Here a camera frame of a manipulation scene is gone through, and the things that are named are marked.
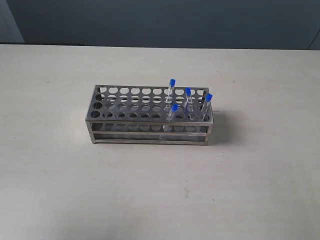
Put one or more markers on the stainless steel tube rack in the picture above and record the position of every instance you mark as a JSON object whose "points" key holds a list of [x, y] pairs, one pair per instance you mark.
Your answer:
{"points": [[136, 115]]}

